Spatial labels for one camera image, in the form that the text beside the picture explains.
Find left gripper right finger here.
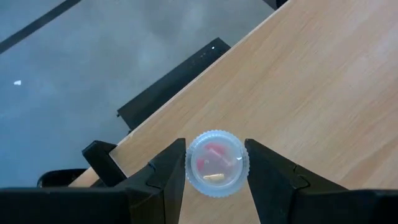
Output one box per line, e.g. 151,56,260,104
244,138,348,224

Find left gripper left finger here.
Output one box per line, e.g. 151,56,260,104
113,138,187,224

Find clear medicine bottle red pills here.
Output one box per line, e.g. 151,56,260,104
185,129,250,198

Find black device under table edge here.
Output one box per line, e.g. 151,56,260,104
116,37,231,132

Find black rounded table foot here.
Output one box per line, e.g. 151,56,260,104
36,168,88,189

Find black metal bar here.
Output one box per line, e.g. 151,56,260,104
262,0,289,10

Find black aluminium rig frame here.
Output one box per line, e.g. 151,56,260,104
81,139,127,189

